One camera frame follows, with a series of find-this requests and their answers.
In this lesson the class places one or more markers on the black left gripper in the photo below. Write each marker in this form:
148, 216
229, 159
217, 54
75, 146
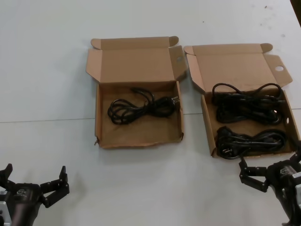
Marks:
26, 195

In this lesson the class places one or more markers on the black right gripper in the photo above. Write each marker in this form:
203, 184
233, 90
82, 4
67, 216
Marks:
283, 179

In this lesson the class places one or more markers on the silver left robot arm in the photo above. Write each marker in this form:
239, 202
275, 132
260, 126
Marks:
4, 208

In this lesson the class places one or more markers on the brown cardboard box with round hole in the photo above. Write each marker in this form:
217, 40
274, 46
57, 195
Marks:
235, 66

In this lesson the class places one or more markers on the empty brown cardboard box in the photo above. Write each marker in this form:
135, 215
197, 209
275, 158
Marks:
138, 136

